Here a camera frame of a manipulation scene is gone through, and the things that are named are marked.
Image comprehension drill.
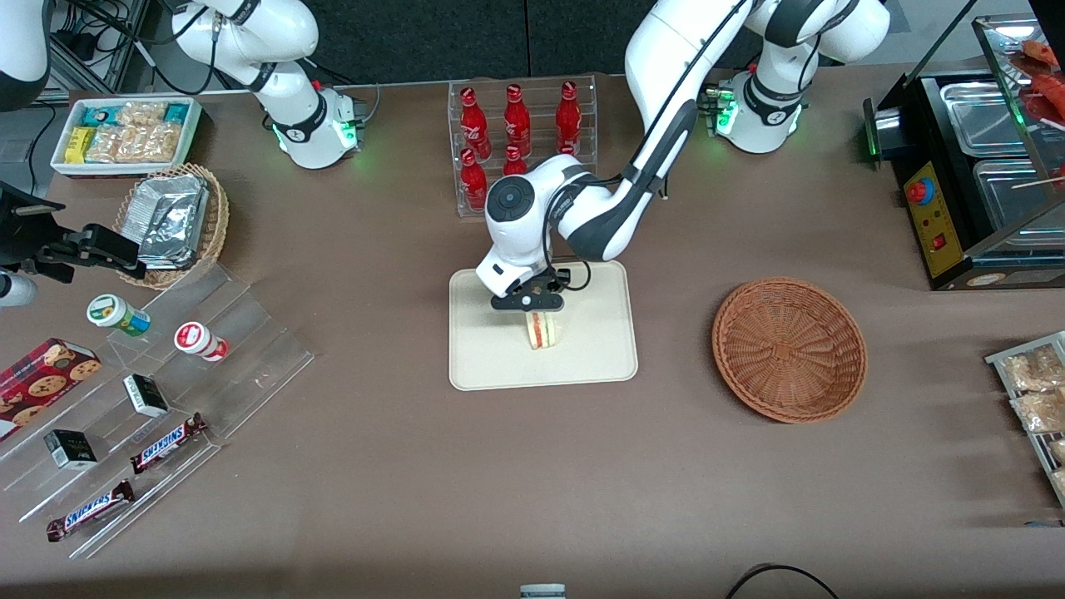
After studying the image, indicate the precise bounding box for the brown round wicker basket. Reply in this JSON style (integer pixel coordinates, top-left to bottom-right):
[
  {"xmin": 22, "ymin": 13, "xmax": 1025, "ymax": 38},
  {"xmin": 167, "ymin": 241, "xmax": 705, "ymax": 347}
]
[{"xmin": 711, "ymin": 277, "xmax": 869, "ymax": 425}]

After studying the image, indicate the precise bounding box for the black right arm base cable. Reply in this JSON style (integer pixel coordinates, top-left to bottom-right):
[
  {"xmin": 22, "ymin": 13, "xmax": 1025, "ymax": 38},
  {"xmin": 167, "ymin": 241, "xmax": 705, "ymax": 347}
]
[{"xmin": 310, "ymin": 57, "xmax": 382, "ymax": 127}]

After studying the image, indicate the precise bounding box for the grey wire rack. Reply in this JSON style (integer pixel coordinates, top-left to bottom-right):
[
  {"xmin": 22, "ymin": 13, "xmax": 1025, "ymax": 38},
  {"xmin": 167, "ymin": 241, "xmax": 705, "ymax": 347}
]
[{"xmin": 985, "ymin": 331, "xmax": 1065, "ymax": 508}]

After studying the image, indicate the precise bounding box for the red food in case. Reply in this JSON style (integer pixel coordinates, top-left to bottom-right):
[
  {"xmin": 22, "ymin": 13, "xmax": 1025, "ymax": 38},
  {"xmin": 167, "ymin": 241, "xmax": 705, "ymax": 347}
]
[{"xmin": 1017, "ymin": 37, "xmax": 1065, "ymax": 126}]

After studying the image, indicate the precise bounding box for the aluminium frame shelf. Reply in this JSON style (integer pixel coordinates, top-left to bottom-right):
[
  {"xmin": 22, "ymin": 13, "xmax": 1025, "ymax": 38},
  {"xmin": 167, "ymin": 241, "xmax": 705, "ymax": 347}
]
[{"xmin": 48, "ymin": 0, "xmax": 155, "ymax": 94}]

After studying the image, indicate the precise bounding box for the black left arm hose cable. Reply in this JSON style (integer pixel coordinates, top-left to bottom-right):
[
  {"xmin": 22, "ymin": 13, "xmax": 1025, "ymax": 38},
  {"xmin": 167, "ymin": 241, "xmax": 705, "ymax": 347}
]
[{"xmin": 545, "ymin": 0, "xmax": 754, "ymax": 294}]

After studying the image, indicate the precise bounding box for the triangular sandwich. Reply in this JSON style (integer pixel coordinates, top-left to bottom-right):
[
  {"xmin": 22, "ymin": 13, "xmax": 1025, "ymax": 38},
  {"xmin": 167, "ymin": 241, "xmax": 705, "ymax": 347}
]
[{"xmin": 524, "ymin": 310, "xmax": 564, "ymax": 352}]

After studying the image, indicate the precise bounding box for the tan wicker basket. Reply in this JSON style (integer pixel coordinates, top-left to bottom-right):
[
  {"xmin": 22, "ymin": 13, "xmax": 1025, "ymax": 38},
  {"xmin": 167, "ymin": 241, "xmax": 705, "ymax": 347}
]
[{"xmin": 112, "ymin": 163, "xmax": 230, "ymax": 290}]

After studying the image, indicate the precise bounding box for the black curved cable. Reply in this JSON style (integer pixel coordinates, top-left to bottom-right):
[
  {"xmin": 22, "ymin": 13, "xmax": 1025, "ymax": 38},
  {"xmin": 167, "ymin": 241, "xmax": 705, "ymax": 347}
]
[{"xmin": 723, "ymin": 563, "xmax": 842, "ymax": 599}]

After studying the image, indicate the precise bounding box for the brown Snickers bar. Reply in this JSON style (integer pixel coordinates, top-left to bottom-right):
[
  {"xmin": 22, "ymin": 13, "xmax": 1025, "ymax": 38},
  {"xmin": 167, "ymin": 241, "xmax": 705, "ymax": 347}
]
[
  {"xmin": 130, "ymin": 413, "xmax": 208, "ymax": 475},
  {"xmin": 46, "ymin": 479, "xmax": 136, "ymax": 543}
]

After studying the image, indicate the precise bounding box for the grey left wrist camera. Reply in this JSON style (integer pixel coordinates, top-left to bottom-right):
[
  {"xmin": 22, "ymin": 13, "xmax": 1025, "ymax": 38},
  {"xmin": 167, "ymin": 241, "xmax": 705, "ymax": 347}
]
[{"xmin": 490, "ymin": 285, "xmax": 565, "ymax": 314}]

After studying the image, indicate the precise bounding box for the steel food pan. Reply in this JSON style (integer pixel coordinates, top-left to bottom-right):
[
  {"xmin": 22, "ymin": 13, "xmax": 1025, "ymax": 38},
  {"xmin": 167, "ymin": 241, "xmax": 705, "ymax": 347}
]
[
  {"xmin": 937, "ymin": 77, "xmax": 1037, "ymax": 159},
  {"xmin": 972, "ymin": 156, "xmax": 1065, "ymax": 235}
]

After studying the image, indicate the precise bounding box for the red lid yoghurt cup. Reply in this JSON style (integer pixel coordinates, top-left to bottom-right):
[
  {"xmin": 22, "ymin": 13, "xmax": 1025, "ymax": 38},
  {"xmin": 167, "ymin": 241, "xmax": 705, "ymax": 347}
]
[{"xmin": 174, "ymin": 321, "xmax": 230, "ymax": 362}]

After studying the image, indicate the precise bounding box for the silver foil pack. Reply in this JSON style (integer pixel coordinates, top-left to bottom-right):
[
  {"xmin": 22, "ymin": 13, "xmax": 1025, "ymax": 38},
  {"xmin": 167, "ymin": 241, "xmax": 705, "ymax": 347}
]
[
  {"xmin": 140, "ymin": 246, "xmax": 199, "ymax": 270},
  {"xmin": 133, "ymin": 173, "xmax": 211, "ymax": 255}
]

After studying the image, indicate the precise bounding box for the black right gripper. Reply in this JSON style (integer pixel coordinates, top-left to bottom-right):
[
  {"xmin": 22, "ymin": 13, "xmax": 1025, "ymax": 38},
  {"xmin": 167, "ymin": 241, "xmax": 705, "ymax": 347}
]
[{"xmin": 0, "ymin": 181, "xmax": 148, "ymax": 284}]

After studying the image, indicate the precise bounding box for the clear acrylic bottle rack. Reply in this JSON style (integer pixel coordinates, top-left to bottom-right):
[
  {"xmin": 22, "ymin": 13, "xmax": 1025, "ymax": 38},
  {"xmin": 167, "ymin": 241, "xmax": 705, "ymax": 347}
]
[{"xmin": 448, "ymin": 73, "xmax": 598, "ymax": 219}]

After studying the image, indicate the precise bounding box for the white rectangular snack bin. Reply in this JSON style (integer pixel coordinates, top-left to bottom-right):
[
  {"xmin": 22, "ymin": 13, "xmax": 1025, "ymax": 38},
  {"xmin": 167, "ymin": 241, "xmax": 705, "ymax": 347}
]
[{"xmin": 50, "ymin": 97, "xmax": 203, "ymax": 178}]

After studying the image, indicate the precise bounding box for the black hot food display case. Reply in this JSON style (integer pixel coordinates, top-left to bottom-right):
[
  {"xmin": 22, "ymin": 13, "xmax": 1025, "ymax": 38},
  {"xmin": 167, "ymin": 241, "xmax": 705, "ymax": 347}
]
[{"xmin": 863, "ymin": 12, "xmax": 1065, "ymax": 291}]

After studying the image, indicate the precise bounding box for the red cookie box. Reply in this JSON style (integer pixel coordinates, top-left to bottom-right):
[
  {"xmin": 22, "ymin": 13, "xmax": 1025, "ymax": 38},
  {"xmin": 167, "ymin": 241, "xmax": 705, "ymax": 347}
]
[{"xmin": 0, "ymin": 337, "xmax": 102, "ymax": 443}]

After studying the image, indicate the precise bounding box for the clear acrylic stepped display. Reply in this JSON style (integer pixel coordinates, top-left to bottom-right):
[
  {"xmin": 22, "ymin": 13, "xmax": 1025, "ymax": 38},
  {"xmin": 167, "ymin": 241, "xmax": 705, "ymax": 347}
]
[{"xmin": 0, "ymin": 265, "xmax": 315, "ymax": 560}]

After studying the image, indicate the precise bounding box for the green lid yoghurt cup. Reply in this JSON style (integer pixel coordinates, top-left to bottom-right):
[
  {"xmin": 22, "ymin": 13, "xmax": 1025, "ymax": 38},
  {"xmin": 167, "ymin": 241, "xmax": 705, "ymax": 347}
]
[{"xmin": 87, "ymin": 294, "xmax": 152, "ymax": 337}]

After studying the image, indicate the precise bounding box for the cream plastic tray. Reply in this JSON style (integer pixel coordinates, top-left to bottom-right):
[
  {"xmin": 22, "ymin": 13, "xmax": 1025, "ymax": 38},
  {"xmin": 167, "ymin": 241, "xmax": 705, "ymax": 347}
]
[{"xmin": 448, "ymin": 260, "xmax": 639, "ymax": 392}]

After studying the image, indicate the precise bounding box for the small black white box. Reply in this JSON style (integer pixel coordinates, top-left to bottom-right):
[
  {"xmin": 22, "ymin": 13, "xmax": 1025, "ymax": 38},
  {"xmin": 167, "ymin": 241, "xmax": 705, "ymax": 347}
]
[
  {"xmin": 43, "ymin": 428, "xmax": 98, "ymax": 471},
  {"xmin": 123, "ymin": 374, "xmax": 170, "ymax": 418}
]

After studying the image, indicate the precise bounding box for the clear bag of crackers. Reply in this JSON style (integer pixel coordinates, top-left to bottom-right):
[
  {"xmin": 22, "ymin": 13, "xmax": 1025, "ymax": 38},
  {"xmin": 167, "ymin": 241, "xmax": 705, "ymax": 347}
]
[
  {"xmin": 126, "ymin": 122, "xmax": 183, "ymax": 164},
  {"xmin": 116, "ymin": 101, "xmax": 168, "ymax": 128},
  {"xmin": 84, "ymin": 125, "xmax": 134, "ymax": 164}
]

